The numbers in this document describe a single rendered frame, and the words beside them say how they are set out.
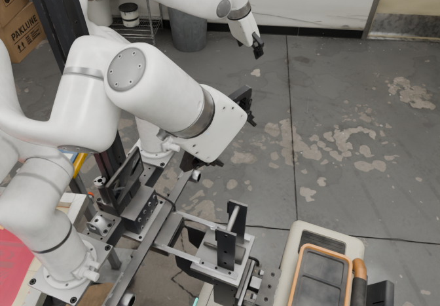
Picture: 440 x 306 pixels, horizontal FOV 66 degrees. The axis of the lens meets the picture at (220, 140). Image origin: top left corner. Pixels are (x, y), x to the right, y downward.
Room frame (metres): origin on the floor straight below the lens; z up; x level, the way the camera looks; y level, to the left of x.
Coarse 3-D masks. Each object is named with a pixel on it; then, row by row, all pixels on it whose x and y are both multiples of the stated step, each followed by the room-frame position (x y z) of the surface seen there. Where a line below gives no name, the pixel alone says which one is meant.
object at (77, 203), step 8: (0, 192) 0.69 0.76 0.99; (64, 200) 0.66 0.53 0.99; (72, 200) 0.66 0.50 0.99; (80, 200) 0.66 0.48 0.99; (88, 200) 0.68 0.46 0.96; (72, 208) 0.63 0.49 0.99; (80, 208) 0.63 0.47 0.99; (72, 216) 0.60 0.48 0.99; (80, 216) 0.61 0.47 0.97; (32, 288) 0.37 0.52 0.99; (32, 296) 0.35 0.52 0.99; (40, 296) 0.35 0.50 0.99; (24, 304) 0.32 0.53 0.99; (32, 304) 0.32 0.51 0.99; (40, 304) 0.33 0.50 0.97
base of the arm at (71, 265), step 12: (72, 228) 0.38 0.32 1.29; (72, 240) 0.36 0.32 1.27; (84, 240) 0.43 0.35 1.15; (48, 252) 0.33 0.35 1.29; (60, 252) 0.33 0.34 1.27; (72, 252) 0.35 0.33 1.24; (84, 252) 0.37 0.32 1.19; (96, 252) 0.40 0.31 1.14; (48, 264) 0.32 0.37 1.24; (60, 264) 0.33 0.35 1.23; (72, 264) 0.34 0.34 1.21; (84, 264) 0.35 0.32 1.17; (96, 264) 0.35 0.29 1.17; (48, 276) 0.34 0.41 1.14; (60, 276) 0.32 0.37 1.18; (72, 276) 0.33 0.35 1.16; (84, 276) 0.33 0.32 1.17; (96, 276) 0.33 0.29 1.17; (60, 288) 0.31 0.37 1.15
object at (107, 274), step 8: (80, 160) 0.88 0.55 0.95; (72, 184) 0.85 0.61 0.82; (80, 184) 0.87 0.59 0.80; (80, 192) 0.85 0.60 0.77; (88, 208) 0.85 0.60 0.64; (88, 216) 0.85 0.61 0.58; (120, 248) 0.98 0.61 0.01; (112, 256) 0.85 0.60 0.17; (120, 256) 0.93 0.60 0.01; (128, 256) 0.93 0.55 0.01; (104, 264) 0.88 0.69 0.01; (112, 264) 0.86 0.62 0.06; (104, 272) 0.83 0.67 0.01; (112, 272) 0.83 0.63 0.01; (120, 272) 0.83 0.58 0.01; (104, 280) 0.78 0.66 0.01; (112, 280) 0.78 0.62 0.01
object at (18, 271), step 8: (0, 232) 0.56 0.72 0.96; (8, 232) 0.56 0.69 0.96; (8, 240) 0.53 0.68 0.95; (16, 240) 0.53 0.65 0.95; (24, 248) 0.50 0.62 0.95; (24, 256) 0.48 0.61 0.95; (32, 256) 0.48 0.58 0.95; (16, 264) 0.45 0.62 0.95; (24, 264) 0.45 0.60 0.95; (16, 272) 0.43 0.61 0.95; (24, 272) 0.43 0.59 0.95; (8, 280) 0.40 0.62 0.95; (16, 280) 0.40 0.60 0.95; (8, 288) 0.38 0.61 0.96; (16, 288) 0.38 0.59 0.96; (0, 296) 0.36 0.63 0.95; (8, 296) 0.36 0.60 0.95; (0, 304) 0.34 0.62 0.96; (8, 304) 0.34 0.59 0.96
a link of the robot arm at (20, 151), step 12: (0, 132) 0.44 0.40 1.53; (0, 144) 0.42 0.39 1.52; (12, 144) 0.43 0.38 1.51; (24, 144) 0.45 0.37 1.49; (0, 156) 0.40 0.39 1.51; (12, 156) 0.41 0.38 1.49; (24, 156) 0.45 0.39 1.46; (36, 156) 0.45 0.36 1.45; (48, 156) 0.45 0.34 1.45; (60, 156) 0.46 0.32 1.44; (0, 168) 0.38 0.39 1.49; (72, 168) 0.46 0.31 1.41; (0, 180) 0.37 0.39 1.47
